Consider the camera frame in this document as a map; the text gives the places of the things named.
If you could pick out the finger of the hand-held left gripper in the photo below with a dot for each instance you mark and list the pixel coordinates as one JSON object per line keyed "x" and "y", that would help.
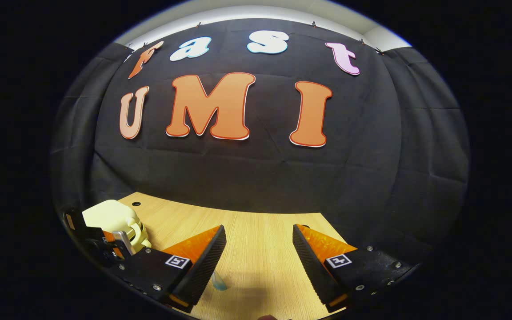
{"x": 76, "y": 224}
{"x": 122, "y": 243}

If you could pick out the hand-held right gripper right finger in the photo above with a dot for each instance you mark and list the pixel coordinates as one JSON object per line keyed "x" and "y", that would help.
{"x": 311, "y": 266}

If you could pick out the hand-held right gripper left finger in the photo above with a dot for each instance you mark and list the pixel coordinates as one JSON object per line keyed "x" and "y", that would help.
{"x": 207, "y": 262}

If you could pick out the white tube with blue cap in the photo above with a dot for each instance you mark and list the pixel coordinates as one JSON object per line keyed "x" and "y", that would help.
{"x": 219, "y": 283}

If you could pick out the pale yellow suitcase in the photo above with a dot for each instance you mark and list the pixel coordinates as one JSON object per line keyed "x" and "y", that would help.
{"x": 109, "y": 215}

